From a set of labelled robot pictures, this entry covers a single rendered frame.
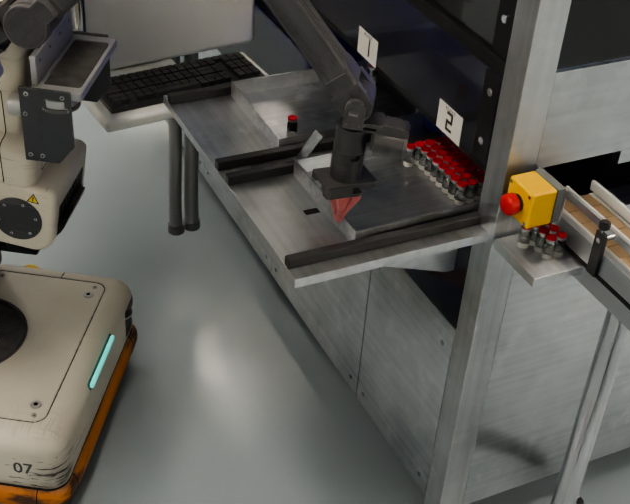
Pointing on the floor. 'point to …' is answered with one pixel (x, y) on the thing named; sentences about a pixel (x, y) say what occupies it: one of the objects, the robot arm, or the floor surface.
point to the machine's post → (498, 280)
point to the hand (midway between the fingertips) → (337, 217)
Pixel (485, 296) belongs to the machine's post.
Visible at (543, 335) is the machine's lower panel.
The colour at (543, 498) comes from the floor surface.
